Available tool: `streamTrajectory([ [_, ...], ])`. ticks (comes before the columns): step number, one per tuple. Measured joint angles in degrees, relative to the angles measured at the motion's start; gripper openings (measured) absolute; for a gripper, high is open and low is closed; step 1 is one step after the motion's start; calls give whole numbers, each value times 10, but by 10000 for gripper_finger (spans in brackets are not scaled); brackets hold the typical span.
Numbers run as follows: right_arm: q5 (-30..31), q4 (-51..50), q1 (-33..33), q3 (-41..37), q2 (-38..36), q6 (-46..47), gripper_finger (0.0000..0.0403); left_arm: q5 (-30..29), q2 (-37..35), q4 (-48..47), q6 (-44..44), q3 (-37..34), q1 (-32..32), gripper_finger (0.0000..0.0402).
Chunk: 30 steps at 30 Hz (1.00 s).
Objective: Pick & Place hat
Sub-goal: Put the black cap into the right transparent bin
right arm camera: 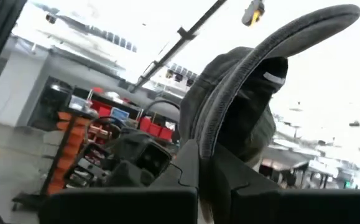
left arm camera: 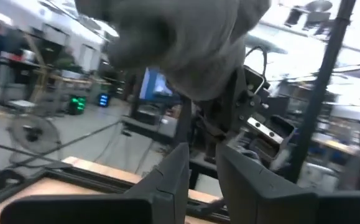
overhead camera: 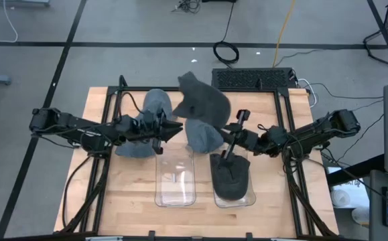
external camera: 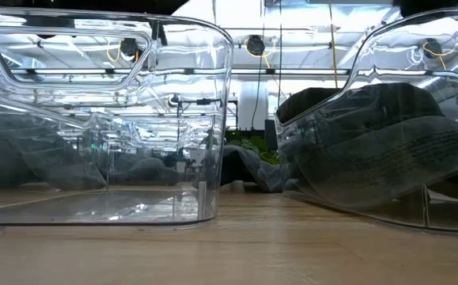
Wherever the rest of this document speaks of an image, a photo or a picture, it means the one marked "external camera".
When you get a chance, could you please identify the dark grey bucket hat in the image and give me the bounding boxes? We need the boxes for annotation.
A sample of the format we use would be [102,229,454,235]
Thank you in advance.
[275,82,445,127]

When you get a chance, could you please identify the black bucket hat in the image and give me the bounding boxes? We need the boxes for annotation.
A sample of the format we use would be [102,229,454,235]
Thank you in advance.
[290,115,458,213]

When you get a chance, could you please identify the green potted plant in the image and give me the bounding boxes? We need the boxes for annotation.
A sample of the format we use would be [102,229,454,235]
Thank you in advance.
[224,130,279,165]

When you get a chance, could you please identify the clear plastic bin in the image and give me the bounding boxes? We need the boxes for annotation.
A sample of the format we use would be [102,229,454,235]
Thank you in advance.
[0,6,234,229]
[274,6,458,234]

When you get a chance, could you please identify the black monitor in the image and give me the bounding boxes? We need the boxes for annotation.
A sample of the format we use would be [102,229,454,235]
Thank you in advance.
[263,118,278,150]

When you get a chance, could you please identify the black ceiling rail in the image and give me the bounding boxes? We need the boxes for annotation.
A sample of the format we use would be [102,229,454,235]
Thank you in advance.
[10,66,458,80]

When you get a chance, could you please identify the black ceiling cord reel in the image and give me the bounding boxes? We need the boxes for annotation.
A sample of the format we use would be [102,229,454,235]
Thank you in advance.
[119,38,141,59]
[423,38,443,59]
[246,34,267,57]

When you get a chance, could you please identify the yellow cable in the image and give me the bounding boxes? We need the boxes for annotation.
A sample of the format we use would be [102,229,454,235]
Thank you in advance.
[327,2,339,89]

